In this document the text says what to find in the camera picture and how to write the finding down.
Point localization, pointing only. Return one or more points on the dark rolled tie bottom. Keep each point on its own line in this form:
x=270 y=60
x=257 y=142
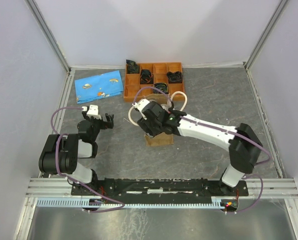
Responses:
x=160 y=88

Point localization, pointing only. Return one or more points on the dark rolled tie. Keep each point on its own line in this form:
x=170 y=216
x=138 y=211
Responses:
x=146 y=77
x=175 y=77
x=132 y=67
x=160 y=88

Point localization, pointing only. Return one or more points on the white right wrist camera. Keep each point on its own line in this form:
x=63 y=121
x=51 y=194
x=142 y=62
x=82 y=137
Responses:
x=140 y=105

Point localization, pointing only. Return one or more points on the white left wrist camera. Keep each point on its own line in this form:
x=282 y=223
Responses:
x=92 y=111

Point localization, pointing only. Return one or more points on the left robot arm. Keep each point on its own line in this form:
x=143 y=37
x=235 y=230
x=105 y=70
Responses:
x=61 y=154

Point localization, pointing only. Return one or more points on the light blue cable duct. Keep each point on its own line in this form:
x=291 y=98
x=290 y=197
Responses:
x=88 y=204

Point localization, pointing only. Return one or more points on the dark rolled tie top left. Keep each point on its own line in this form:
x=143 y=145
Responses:
x=132 y=67

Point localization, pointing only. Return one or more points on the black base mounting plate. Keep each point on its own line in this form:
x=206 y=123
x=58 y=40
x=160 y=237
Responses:
x=167 y=191

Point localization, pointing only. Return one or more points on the dark rolled tie middle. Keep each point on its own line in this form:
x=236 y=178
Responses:
x=146 y=77

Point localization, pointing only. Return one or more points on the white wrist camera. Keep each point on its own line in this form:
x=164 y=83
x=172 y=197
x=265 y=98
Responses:
x=92 y=111
x=140 y=105

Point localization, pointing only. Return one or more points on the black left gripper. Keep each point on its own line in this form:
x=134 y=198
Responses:
x=105 y=125

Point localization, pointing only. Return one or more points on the blue patterned folded cloth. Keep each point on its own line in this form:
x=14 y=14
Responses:
x=97 y=87

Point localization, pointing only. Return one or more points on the orange wooden compartment tray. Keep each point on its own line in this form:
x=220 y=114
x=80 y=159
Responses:
x=133 y=88

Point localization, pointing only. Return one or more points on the dark rolled tie right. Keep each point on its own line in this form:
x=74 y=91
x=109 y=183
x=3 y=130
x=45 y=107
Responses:
x=175 y=77

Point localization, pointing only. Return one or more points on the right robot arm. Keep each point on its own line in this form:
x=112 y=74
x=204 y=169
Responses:
x=241 y=142

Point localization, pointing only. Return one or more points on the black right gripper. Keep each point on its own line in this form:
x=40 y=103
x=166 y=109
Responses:
x=144 y=123

